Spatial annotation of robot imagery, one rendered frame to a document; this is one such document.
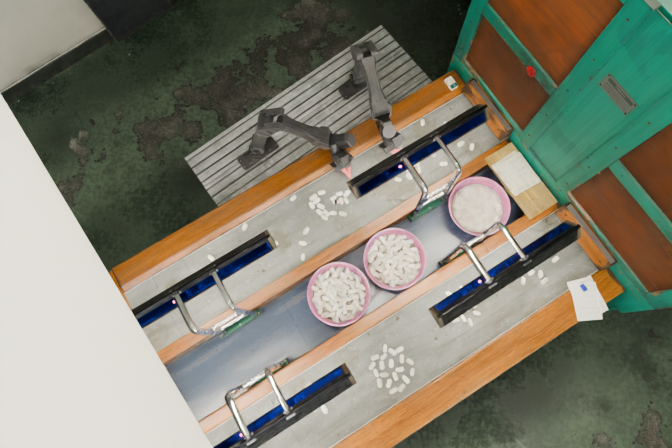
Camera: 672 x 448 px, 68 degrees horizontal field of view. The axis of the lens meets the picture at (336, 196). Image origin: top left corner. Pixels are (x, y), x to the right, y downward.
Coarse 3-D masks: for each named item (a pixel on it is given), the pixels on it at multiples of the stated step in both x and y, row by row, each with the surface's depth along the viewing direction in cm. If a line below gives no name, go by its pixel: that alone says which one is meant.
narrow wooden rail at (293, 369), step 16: (512, 224) 215; (528, 224) 215; (496, 240) 214; (464, 256) 212; (480, 256) 212; (448, 272) 211; (416, 288) 210; (432, 288) 209; (384, 304) 208; (400, 304) 208; (368, 320) 207; (336, 336) 205; (352, 336) 205; (320, 352) 204; (288, 368) 203; (304, 368) 203; (240, 400) 200; (256, 400) 200; (208, 416) 199; (224, 416) 199
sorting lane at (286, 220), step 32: (416, 128) 232; (480, 128) 231; (352, 160) 229; (448, 160) 227; (384, 192) 224; (416, 192) 224; (256, 224) 222; (288, 224) 222; (320, 224) 221; (352, 224) 221; (192, 256) 219; (288, 256) 218; (160, 288) 216; (256, 288) 215; (160, 320) 212
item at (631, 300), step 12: (456, 60) 232; (468, 72) 228; (516, 144) 224; (528, 156) 220; (540, 168) 216; (552, 180) 213; (552, 192) 218; (564, 204) 215; (624, 276) 202; (636, 288) 199; (612, 300) 222; (624, 300) 212; (636, 300) 204; (624, 312) 218
